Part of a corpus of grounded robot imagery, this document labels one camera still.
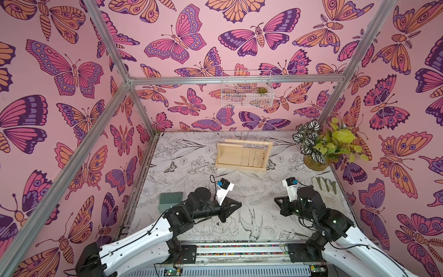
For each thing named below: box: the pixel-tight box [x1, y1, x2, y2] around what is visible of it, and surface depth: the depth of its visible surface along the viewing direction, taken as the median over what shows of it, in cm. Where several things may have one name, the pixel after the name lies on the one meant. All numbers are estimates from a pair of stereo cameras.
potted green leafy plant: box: [292, 117, 370, 172], surface depth 87 cm
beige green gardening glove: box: [311, 176, 348, 215], surface depth 93 cm
